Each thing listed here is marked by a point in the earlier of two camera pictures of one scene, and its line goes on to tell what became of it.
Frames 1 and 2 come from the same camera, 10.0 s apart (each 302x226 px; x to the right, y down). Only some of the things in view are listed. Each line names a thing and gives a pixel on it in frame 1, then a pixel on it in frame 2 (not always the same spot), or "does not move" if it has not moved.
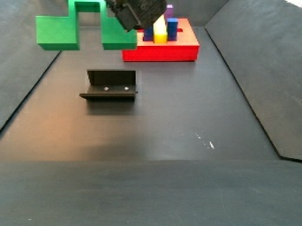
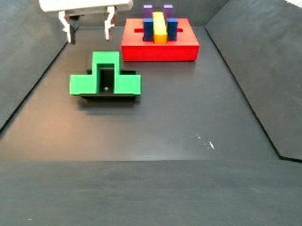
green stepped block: x=57 y=30 → x=86 y=84
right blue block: x=172 y=29 does not move
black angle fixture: x=111 y=84 does not move
